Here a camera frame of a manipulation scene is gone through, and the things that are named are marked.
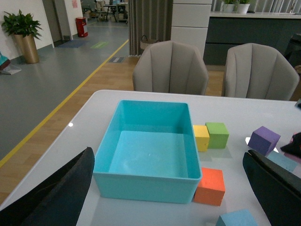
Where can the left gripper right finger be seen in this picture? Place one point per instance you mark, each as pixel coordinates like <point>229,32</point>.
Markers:
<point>277,190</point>

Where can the potted plant gold pot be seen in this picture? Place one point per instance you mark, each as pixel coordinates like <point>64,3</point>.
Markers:
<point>25,30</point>

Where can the white potted plant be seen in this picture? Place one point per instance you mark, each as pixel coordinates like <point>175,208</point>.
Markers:
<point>243,6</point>

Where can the grey chair left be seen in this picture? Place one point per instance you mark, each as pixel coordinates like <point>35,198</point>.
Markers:
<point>171,67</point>

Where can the grey chair right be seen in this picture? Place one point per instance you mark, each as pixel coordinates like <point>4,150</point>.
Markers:
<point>259,72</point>

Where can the red cabinet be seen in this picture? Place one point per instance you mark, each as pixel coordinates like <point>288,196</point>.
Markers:
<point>81,25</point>

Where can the purple foam block far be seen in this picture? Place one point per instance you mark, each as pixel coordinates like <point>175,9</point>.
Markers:
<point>263,140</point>

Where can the orange foam block left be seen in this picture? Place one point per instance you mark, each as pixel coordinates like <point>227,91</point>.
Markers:
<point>211,188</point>

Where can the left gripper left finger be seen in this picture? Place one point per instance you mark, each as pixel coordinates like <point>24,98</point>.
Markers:
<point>58,200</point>

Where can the green foam block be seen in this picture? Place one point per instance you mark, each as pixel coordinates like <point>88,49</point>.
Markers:
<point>218,135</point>

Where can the woven basket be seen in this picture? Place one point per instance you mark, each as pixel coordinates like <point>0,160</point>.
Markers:
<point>145,42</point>

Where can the dark grey counter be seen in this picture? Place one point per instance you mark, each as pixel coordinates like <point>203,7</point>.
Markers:
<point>226,30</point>

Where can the light blue foam block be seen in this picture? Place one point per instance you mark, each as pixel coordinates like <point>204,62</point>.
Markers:
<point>282,161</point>
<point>237,218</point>

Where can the yellow foam block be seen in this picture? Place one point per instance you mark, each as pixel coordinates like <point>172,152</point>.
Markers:
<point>202,137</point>

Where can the white drawer cabinet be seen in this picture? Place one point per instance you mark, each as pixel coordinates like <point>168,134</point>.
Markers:
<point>190,20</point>

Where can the teal plastic bin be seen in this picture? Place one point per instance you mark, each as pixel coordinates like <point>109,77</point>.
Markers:
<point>148,153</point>

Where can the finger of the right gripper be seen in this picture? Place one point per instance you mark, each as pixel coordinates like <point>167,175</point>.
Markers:
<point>297,140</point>

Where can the grey curtain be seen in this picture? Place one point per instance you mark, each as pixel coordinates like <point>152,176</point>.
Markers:
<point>152,18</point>

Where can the grey chair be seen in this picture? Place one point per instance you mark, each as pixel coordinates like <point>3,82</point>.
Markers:
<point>259,72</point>
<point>171,67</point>

